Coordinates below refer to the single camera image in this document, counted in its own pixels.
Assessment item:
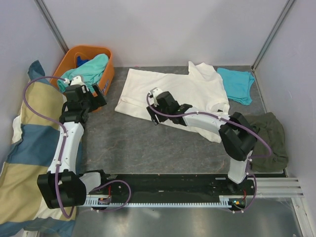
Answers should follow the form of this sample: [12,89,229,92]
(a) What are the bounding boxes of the white t shirt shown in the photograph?
[115,61,230,143]

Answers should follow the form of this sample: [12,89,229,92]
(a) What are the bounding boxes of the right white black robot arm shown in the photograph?
[146,88,257,195]

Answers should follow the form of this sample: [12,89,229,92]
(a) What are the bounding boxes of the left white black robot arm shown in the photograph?
[37,83,108,209]

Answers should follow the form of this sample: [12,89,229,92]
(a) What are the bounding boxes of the mint green t shirt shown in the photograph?
[61,54,109,92]

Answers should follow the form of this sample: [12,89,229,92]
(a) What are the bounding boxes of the dark blue t shirt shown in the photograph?
[76,56,89,68]

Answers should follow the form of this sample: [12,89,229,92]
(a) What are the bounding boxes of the orange plastic basket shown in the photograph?
[53,45,115,95]

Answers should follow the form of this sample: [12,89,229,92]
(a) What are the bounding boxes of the blue beige checkered pillow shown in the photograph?
[0,59,84,237]

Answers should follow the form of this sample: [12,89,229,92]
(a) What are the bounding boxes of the folded turquoise t shirt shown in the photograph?
[217,68,255,106]

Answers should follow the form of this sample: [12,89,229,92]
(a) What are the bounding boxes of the olive green t shirt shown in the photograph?
[245,112,289,173]

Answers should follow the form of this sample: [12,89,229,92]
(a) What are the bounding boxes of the aluminium extrusion rails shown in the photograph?
[256,177,304,198]

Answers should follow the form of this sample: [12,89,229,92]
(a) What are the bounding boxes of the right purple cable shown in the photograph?
[146,91,273,214]

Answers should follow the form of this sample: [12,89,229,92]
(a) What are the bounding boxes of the purple cable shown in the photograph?
[22,77,133,219]
[146,91,273,214]

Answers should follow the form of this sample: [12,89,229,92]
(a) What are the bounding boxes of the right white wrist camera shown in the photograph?
[149,87,163,106]

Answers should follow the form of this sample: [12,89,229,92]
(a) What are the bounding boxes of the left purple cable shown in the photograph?
[22,77,133,219]

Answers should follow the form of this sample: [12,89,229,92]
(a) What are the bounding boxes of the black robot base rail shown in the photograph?
[79,173,257,204]

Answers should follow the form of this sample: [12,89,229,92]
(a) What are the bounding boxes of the right aluminium corner post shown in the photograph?
[251,0,296,72]

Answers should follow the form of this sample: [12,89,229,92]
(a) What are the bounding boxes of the aluminium corner post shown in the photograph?
[251,0,296,72]
[34,0,69,54]

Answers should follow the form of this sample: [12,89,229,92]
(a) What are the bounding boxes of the left aluminium corner post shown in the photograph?
[34,0,69,54]

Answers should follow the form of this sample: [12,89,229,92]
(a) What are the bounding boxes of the white slotted cable duct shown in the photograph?
[81,195,243,208]

